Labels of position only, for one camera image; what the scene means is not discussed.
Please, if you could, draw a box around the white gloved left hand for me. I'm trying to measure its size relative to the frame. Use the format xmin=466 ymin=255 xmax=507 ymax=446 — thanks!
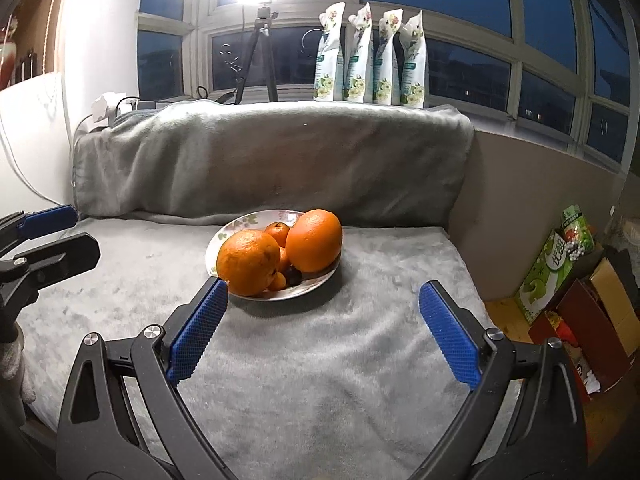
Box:
xmin=1 ymin=324 xmax=36 ymax=404

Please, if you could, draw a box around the bumpy large orange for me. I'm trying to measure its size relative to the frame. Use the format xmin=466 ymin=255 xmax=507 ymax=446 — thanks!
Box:
xmin=216 ymin=230 xmax=280 ymax=297

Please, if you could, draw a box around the white cable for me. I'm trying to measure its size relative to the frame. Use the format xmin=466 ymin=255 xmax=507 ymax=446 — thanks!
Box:
xmin=0 ymin=114 xmax=97 ymax=206

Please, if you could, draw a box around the red white vase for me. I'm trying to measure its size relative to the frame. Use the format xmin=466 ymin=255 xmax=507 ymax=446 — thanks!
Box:
xmin=0 ymin=15 xmax=18 ymax=90

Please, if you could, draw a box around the dark plum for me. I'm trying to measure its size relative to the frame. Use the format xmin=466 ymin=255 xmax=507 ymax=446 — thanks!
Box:
xmin=283 ymin=266 xmax=303 ymax=287

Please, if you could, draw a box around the white floral plate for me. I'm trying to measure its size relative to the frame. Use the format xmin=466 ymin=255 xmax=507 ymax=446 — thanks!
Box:
xmin=205 ymin=209 xmax=343 ymax=301

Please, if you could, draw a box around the white refill pouch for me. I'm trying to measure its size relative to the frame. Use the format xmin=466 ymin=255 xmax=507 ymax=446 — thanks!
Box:
xmin=400 ymin=12 xmax=427 ymax=108
xmin=314 ymin=2 xmax=346 ymax=102
xmin=343 ymin=2 xmax=373 ymax=103
xmin=373 ymin=9 xmax=404 ymax=105

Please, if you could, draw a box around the small mandarin with stem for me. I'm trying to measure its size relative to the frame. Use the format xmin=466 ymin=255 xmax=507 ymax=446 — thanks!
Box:
xmin=264 ymin=221 xmax=290 ymax=247

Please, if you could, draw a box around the grey fleece blanket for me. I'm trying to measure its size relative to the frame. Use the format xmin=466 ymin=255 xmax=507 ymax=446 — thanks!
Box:
xmin=20 ymin=101 xmax=488 ymax=479

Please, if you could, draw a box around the black tripod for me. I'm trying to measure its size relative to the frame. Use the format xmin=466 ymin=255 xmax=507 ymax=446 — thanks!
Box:
xmin=233 ymin=4 xmax=280 ymax=105

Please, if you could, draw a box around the smooth large orange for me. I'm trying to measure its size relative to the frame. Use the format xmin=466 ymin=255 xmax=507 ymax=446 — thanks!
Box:
xmin=285 ymin=209 xmax=343 ymax=274

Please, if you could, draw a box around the brown cardboard box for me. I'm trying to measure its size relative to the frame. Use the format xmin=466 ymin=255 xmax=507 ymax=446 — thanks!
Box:
xmin=589 ymin=258 xmax=640 ymax=356

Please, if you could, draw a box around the orange kumquat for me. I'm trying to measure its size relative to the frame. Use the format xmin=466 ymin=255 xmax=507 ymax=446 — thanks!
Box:
xmin=268 ymin=272 xmax=288 ymax=292

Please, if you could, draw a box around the dark red box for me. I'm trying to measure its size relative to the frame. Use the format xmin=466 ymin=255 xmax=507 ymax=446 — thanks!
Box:
xmin=528 ymin=280 xmax=637 ymax=403

